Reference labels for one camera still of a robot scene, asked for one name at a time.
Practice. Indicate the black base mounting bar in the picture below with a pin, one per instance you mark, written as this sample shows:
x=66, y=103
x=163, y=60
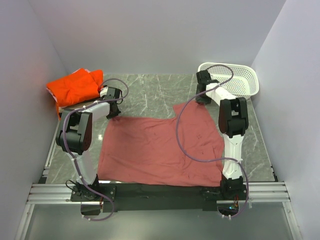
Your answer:
x=144, y=197

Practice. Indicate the beige folded t shirt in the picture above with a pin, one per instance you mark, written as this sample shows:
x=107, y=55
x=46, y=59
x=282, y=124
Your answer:
x=75, y=106

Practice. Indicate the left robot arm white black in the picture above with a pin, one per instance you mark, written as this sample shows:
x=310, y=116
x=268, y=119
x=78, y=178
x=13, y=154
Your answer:
x=74, y=136

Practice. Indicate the aluminium rail frame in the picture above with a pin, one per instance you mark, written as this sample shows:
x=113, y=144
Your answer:
x=55, y=194

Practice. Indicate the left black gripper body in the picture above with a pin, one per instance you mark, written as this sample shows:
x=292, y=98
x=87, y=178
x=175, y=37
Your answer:
x=114, y=114

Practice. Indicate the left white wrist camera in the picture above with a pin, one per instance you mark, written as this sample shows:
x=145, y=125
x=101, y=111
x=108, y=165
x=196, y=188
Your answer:
x=103, y=92

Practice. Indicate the pink red t shirt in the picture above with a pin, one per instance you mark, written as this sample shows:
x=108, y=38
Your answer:
x=181, y=151

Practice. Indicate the white perforated plastic basket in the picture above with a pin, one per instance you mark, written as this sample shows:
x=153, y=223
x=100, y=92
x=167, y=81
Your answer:
x=244, y=83

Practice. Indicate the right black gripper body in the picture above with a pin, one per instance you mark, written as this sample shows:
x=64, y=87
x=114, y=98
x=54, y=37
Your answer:
x=202, y=99

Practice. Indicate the orange folded t shirt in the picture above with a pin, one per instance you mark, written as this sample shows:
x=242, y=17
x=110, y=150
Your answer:
x=80, y=86

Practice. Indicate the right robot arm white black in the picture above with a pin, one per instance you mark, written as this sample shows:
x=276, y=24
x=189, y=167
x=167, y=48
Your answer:
x=233, y=121

